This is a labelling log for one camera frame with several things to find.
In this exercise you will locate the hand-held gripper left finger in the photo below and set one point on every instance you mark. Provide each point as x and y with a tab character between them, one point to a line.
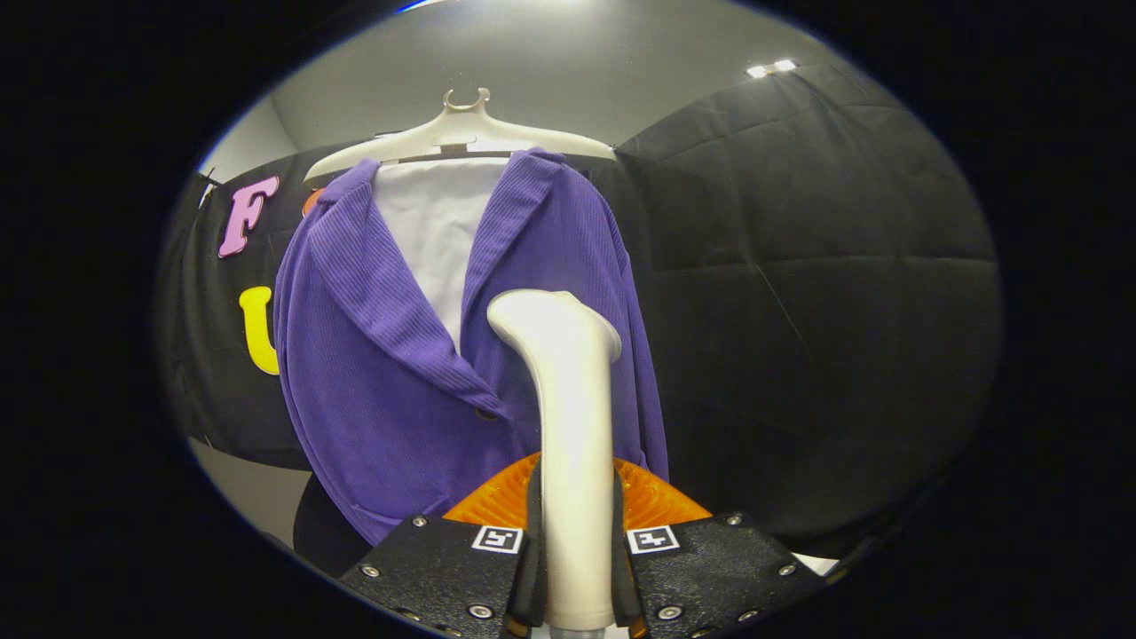
444	568

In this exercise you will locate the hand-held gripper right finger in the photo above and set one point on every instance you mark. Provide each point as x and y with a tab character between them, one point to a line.
710	568

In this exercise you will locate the white garment steamer head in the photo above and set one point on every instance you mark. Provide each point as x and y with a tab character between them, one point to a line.
572	444

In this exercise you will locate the white plastic clothes hanger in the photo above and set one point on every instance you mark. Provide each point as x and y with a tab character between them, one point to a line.
461	135

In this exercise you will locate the grey table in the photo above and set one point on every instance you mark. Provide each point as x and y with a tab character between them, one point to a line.
248	488

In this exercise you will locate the black backdrop cloth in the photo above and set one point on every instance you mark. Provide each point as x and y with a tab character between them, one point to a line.
816	311

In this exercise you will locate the double ceiling light panel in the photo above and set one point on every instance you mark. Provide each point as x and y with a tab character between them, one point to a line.
770	68

